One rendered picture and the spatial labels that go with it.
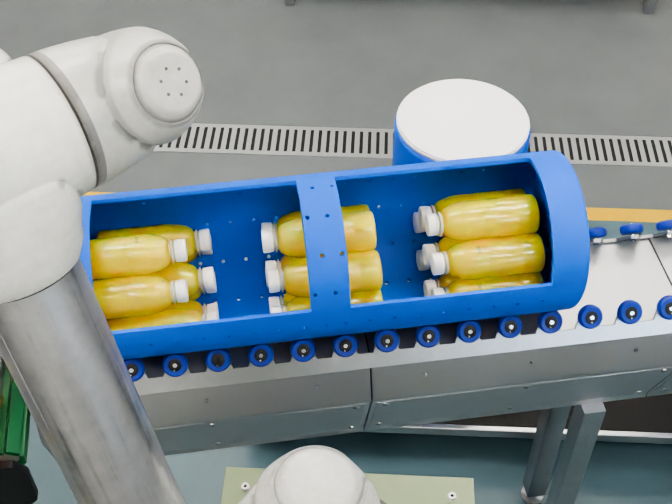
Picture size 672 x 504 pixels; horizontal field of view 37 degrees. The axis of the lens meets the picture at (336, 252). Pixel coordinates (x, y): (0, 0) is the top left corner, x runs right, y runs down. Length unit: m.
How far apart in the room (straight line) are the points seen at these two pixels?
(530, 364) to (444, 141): 0.49
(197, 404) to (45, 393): 0.88
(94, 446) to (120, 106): 0.34
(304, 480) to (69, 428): 0.32
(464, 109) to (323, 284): 0.67
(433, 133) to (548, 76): 1.98
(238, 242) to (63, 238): 1.00
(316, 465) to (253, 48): 3.04
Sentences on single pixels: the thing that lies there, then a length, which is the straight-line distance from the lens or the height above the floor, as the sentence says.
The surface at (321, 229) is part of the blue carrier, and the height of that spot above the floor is 1.22.
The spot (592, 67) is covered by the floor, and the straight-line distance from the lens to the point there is 4.11.
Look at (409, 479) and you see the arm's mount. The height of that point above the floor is 1.06.
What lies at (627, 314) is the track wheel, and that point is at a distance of 1.90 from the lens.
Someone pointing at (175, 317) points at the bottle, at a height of 1.07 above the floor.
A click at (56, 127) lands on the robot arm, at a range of 0.87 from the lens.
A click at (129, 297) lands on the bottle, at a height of 1.12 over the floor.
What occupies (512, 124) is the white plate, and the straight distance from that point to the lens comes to 2.12.
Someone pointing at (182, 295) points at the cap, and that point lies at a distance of 1.69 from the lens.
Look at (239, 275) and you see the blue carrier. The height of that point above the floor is 0.98.
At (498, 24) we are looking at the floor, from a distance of 4.28.
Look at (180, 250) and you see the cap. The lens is 1.69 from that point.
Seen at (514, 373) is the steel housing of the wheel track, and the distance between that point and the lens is 1.90.
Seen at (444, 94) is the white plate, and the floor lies 1.04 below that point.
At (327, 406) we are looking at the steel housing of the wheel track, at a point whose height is 0.83.
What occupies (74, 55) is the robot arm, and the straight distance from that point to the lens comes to 0.90.
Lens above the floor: 2.37
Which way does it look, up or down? 47 degrees down
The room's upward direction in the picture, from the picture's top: straight up
